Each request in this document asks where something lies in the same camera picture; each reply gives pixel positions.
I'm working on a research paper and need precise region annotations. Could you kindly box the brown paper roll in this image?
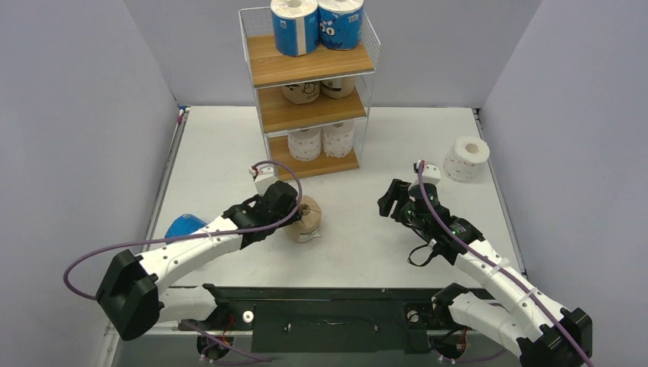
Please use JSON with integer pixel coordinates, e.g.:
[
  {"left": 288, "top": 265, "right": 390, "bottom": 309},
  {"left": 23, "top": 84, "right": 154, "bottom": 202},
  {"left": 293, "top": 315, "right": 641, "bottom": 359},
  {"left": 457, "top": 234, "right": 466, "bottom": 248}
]
[{"left": 320, "top": 76, "right": 356, "bottom": 99}]

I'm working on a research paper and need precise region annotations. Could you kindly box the brown cartoon printed roll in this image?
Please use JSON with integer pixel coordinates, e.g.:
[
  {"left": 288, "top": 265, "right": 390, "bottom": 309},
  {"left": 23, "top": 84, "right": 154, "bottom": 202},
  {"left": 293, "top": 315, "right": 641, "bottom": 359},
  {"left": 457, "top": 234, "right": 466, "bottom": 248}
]
[{"left": 280, "top": 81, "right": 320, "bottom": 105}]

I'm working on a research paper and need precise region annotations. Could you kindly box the white wire wooden shelf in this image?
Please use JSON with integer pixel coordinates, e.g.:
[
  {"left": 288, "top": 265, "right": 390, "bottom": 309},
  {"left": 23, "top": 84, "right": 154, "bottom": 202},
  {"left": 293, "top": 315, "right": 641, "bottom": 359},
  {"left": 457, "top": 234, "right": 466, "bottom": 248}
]
[{"left": 238, "top": 6, "right": 381, "bottom": 177}]

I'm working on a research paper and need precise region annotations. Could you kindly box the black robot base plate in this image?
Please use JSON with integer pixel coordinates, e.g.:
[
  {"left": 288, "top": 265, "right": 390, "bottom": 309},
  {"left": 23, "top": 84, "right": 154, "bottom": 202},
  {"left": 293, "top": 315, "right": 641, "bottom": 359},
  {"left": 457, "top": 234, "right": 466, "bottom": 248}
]
[{"left": 179, "top": 284, "right": 467, "bottom": 354}]

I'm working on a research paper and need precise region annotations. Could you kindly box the white roll near right wall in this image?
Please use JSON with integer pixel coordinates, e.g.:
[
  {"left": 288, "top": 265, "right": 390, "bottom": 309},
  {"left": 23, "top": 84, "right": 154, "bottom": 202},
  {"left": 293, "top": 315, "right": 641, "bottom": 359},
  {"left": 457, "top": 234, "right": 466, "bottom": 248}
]
[{"left": 442, "top": 136, "right": 491, "bottom": 183}]

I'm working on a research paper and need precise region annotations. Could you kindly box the blue roll edge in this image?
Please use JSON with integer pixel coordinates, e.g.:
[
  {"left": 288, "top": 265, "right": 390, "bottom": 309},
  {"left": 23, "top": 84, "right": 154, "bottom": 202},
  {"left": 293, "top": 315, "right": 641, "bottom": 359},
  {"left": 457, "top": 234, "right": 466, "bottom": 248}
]
[{"left": 164, "top": 213, "right": 207, "bottom": 239}]

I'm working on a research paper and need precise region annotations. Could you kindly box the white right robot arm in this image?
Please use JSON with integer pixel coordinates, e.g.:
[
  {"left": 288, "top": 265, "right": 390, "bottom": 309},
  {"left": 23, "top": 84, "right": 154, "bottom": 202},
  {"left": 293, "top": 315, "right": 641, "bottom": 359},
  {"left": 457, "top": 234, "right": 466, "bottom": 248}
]
[{"left": 377, "top": 179, "right": 593, "bottom": 366}]

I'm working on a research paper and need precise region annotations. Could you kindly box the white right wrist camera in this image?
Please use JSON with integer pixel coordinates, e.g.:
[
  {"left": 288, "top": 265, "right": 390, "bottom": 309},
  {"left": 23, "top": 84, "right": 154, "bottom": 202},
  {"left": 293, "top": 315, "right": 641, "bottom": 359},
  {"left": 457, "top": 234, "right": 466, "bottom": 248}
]
[{"left": 413, "top": 160, "right": 441, "bottom": 185}]

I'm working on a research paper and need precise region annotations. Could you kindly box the blue white roll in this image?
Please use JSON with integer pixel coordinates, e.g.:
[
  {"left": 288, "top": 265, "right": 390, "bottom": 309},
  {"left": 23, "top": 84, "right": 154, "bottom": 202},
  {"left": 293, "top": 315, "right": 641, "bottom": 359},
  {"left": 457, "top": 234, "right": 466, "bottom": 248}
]
[
  {"left": 271, "top": 0, "right": 319, "bottom": 57},
  {"left": 318, "top": 0, "right": 364, "bottom": 50}
]

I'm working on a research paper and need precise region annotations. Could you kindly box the white dotted roll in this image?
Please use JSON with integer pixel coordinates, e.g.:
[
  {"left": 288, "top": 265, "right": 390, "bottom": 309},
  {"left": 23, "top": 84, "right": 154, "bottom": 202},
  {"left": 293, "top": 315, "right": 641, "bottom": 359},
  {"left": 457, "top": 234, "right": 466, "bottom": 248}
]
[
  {"left": 287, "top": 127, "right": 322, "bottom": 161},
  {"left": 322, "top": 121, "right": 355, "bottom": 158}
]

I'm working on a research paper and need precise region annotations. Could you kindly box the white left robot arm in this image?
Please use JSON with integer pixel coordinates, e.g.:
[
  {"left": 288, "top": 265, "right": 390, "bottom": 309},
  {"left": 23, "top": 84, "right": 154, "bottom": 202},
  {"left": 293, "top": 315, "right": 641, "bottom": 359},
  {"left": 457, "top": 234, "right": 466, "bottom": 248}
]
[{"left": 96, "top": 181, "right": 300, "bottom": 341}]

